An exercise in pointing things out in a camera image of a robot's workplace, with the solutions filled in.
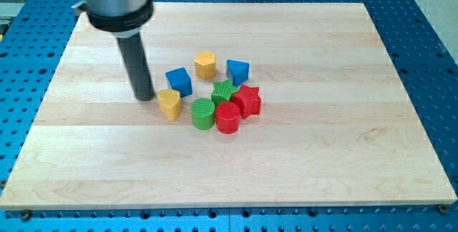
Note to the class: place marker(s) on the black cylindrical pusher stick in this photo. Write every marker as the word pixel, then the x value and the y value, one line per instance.
pixel 134 58

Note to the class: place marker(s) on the yellow hexagon block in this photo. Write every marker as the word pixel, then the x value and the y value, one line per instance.
pixel 205 65

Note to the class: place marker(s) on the blue triangle block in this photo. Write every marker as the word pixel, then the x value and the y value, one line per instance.
pixel 237 72

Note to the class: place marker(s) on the blue cube block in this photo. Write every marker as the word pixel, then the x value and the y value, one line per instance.
pixel 179 80

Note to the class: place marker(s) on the yellow heart block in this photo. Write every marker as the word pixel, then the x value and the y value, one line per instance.
pixel 170 103

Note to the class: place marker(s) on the green cylinder block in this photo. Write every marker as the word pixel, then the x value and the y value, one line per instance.
pixel 203 113

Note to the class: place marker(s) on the green star block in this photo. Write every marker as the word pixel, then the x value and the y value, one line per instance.
pixel 222 92

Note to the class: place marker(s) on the red cylinder block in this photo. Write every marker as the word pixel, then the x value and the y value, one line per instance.
pixel 227 117

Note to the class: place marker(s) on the red star block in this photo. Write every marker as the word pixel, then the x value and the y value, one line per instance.
pixel 248 100

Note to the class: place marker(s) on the light wooden board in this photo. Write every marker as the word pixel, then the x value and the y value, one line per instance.
pixel 336 126

